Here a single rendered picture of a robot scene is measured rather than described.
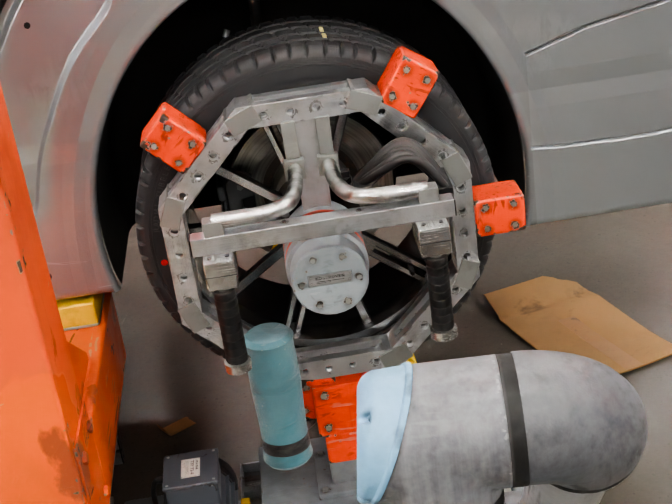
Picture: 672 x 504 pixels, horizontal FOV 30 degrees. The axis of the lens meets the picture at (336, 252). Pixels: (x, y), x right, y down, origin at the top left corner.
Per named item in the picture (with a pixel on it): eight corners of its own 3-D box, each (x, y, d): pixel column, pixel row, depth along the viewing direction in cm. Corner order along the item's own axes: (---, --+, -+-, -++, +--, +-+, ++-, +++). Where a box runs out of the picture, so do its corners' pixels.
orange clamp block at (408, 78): (408, 106, 218) (433, 60, 215) (415, 120, 211) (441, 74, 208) (373, 89, 216) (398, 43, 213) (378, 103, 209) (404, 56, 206)
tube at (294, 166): (306, 177, 214) (297, 118, 209) (315, 222, 197) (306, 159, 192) (204, 193, 213) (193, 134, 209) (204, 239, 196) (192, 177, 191)
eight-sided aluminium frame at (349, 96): (481, 336, 237) (456, 61, 214) (488, 354, 231) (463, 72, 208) (196, 382, 236) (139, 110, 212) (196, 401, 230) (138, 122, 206)
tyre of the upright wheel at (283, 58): (538, 115, 247) (243, -52, 228) (569, 157, 225) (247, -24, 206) (365, 373, 268) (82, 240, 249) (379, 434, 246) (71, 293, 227)
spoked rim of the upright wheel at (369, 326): (484, 130, 247) (260, 6, 232) (509, 172, 226) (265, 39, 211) (353, 330, 263) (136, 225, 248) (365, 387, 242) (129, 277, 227)
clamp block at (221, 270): (238, 263, 205) (232, 234, 203) (239, 288, 197) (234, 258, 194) (207, 268, 205) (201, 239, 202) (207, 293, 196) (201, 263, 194)
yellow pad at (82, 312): (105, 293, 252) (99, 271, 250) (99, 325, 239) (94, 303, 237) (36, 304, 251) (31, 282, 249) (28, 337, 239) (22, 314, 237)
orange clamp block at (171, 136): (207, 129, 216) (164, 99, 213) (207, 144, 209) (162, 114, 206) (184, 160, 218) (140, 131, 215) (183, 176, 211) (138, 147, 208)
